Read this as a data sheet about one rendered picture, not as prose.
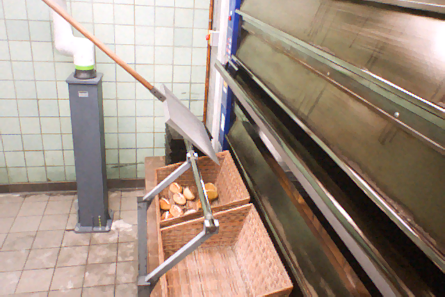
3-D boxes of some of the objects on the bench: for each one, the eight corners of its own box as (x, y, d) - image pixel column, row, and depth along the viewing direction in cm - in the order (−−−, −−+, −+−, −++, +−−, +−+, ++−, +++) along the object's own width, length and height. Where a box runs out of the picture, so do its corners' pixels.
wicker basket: (247, 244, 202) (254, 201, 191) (286, 337, 152) (296, 286, 141) (156, 252, 191) (157, 207, 180) (165, 356, 141) (167, 302, 130)
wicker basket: (225, 185, 255) (229, 149, 244) (247, 240, 205) (252, 197, 194) (153, 188, 245) (154, 150, 234) (157, 247, 194) (157, 202, 184)
